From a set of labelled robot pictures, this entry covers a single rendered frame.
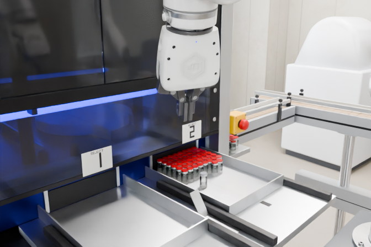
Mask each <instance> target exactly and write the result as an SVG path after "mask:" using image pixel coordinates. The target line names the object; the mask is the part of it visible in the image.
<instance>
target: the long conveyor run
mask: <svg viewBox="0 0 371 247"><path fill-rule="evenodd" d="M303 91H304V90H303V89H300V92H301V93H299V95H295V94H292V93H291V92H288V93H281V92H275V91H270V90H264V89H261V92H260V91H255V94H258V95H260V96H259V98H258V99H259V102H263V101H266V100H270V99H274V98H277V97H279V98H280V99H283V100H287V99H290V103H287V104H284V106H295V120H294V122H296V123H299V124H304V125H309V126H314V127H318V128H323V129H327V130H331V131H336V132H341V133H346V134H349V135H354V136H359V137H364V138H368V139H371V106H364V105H357V104H350V103H344V102H340V101H333V100H326V99H319V98H312V97H308V96H304V93H303ZM255 99H256V98H255V97H251V98H250V105H252V104H254V103H255Z"/></svg>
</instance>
